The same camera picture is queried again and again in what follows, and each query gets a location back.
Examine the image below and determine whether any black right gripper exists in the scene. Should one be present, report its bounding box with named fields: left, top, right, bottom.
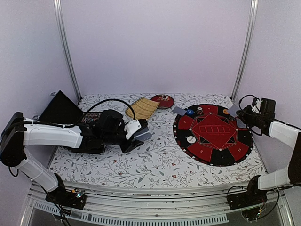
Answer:
left=237, top=105, right=264, bottom=129

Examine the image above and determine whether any dealt card face down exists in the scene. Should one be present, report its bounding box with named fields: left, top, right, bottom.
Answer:
left=227, top=106, right=237, bottom=117
left=172, top=106, right=187, bottom=116
left=236, top=118, right=248, bottom=129

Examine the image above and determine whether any woven bamboo tray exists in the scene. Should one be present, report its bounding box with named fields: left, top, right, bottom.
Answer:
left=131, top=97, right=159, bottom=120

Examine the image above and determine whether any red white poker chip stack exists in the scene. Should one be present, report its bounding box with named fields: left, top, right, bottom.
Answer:
left=196, top=107, right=203, bottom=115

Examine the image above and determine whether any blue small blind button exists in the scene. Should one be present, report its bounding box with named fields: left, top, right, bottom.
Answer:
left=186, top=109, right=194, bottom=115

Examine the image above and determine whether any white dealer button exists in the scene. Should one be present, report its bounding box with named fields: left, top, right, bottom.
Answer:
left=187, top=136, right=196, bottom=144

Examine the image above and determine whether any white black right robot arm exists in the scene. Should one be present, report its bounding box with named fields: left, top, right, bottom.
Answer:
left=237, top=95, right=301, bottom=205

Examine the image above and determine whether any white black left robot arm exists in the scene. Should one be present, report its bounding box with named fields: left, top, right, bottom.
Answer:
left=0, top=110, right=148, bottom=204

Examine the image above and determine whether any black poker set case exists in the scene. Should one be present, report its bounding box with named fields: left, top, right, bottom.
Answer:
left=39, top=90, right=106, bottom=155

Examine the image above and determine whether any round red black poker mat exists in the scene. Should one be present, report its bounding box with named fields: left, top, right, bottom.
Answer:
left=173, top=104, right=253, bottom=167

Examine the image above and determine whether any red floral round plate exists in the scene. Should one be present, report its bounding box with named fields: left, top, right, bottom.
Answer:
left=151, top=94, right=174, bottom=109

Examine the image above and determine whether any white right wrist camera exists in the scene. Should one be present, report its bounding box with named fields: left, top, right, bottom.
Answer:
left=252, top=98, right=261, bottom=113

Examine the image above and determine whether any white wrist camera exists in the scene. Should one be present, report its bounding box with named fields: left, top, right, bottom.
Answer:
left=124, top=120, right=141, bottom=140
left=252, top=98, right=261, bottom=113

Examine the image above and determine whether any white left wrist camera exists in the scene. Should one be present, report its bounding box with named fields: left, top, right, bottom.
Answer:
left=124, top=120, right=141, bottom=140

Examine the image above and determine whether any aluminium frame post right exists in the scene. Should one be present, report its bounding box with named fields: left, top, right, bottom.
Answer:
left=230, top=0, right=259, bottom=101

